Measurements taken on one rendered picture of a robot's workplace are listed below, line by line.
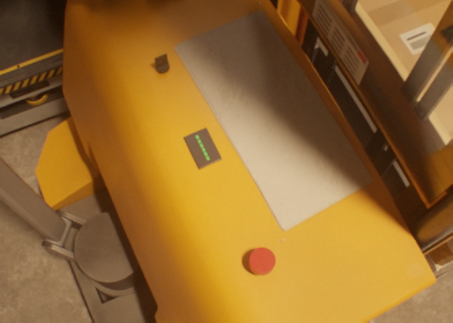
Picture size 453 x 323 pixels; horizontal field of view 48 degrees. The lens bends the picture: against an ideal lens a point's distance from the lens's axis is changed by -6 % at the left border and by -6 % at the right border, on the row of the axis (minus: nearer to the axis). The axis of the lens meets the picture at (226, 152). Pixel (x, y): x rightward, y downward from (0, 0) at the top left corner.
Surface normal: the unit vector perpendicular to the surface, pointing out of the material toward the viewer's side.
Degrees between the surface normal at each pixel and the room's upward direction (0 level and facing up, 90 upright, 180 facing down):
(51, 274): 0
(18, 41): 0
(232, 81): 0
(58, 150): 22
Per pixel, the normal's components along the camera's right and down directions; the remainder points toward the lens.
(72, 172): -0.33, -0.21
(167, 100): 0.01, -0.38
